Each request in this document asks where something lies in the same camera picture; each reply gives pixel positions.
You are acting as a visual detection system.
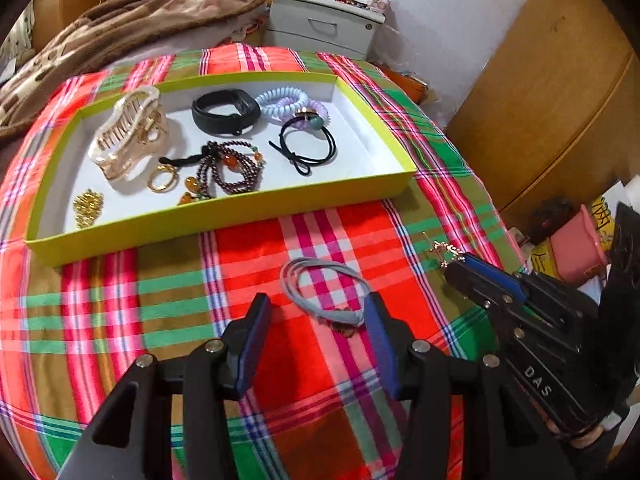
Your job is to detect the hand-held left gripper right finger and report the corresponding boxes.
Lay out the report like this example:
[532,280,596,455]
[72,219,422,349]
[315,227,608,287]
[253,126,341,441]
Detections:
[364,291,576,480]

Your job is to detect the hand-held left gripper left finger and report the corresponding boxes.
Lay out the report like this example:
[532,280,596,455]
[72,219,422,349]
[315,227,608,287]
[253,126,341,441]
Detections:
[57,292,273,480]

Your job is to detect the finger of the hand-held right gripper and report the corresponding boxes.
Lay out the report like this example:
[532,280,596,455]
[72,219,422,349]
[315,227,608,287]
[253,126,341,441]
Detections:
[444,261,512,314]
[462,254,532,306]

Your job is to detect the grey elastic hair tie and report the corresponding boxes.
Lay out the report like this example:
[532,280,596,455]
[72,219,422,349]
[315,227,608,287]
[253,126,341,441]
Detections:
[280,257,374,336]

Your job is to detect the dark red bead bracelet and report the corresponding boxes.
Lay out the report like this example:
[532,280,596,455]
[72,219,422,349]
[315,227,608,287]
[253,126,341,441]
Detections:
[159,141,265,206]

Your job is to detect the yellow-green cardboard box tray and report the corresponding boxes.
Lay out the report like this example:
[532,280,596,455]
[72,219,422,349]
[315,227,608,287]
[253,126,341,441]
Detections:
[25,72,417,267]

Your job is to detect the gold hoop earrings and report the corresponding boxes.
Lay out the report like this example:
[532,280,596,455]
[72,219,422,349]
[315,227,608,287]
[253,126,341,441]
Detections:
[147,164,179,194]

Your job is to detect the gold bead chain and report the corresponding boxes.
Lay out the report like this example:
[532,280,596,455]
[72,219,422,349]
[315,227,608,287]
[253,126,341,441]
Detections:
[72,189,106,230]

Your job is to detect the purple spiral hair tie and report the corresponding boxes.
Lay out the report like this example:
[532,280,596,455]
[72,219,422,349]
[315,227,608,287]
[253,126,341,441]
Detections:
[299,101,331,129]

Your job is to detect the black wristband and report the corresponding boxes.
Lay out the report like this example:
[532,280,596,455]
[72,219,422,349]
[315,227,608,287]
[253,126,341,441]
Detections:
[191,89,262,136]

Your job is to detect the black hair tie with stone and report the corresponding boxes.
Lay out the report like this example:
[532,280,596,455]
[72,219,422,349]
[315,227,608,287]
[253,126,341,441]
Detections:
[269,109,337,177]

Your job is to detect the pale blue spiral hair tie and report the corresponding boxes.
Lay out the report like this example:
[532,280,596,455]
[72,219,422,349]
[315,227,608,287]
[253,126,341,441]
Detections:
[255,86,306,121]

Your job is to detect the clear hair claw clip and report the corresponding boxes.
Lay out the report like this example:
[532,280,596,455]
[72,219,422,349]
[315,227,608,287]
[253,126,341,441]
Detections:
[89,86,171,183]

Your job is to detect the person's right hand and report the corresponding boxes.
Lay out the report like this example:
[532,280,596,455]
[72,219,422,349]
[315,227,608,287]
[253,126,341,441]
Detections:
[547,422,608,451]

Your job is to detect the pink plastic container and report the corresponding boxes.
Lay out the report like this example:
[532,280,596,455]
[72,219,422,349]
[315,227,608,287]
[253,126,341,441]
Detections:
[550,204,609,282]

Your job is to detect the red green plaid blanket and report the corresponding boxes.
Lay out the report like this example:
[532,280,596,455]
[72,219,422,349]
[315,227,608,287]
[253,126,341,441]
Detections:
[0,42,531,480]

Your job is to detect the wooden wardrobe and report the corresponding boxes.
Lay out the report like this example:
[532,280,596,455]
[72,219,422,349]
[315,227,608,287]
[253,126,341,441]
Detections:
[445,0,640,216]

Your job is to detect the white nightstand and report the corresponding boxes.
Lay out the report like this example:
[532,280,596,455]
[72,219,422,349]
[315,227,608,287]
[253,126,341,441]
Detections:
[264,0,387,61]

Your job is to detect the brown plush blanket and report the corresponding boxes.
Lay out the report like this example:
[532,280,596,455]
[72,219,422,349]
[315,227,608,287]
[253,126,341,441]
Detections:
[0,0,271,136]

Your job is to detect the patterned curtain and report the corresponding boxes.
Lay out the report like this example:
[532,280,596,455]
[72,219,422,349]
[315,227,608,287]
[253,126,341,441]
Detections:
[0,0,37,81]

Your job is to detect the wooden cabinet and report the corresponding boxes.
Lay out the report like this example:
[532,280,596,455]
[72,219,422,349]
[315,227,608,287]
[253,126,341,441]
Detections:
[30,0,126,51]

